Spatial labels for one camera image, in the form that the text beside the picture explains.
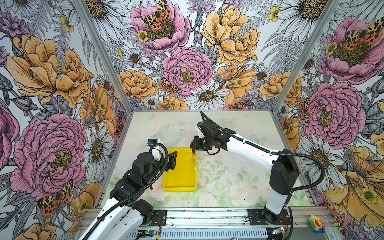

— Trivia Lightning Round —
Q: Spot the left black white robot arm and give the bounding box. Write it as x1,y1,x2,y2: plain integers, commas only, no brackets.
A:
80,139,178,240

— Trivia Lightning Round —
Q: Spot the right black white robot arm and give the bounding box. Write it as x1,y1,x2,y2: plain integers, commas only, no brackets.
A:
190,112,300,225

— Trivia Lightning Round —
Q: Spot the yellow plastic bin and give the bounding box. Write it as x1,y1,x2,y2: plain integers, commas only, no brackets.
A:
163,148,198,193

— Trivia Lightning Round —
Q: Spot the green circuit board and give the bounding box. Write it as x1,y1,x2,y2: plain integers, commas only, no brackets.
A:
136,230,161,240

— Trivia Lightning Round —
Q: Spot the colourful flower toy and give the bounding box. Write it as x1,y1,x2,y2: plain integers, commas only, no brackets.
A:
309,215,326,234

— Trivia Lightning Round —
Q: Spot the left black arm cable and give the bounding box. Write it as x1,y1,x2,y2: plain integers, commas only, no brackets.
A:
80,142,169,240

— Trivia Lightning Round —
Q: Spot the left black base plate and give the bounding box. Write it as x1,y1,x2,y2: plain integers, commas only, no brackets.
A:
148,209,168,227

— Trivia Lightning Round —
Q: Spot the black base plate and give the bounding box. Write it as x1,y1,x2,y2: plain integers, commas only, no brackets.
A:
148,209,168,227
247,209,291,226

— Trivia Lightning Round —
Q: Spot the aluminium frame rail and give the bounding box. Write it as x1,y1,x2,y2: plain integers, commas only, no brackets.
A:
76,206,343,240

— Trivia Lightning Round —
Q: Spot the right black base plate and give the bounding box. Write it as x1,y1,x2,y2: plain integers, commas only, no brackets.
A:
247,209,291,226

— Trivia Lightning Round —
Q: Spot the right black corrugated cable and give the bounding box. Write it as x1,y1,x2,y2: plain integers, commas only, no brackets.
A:
200,111,326,193

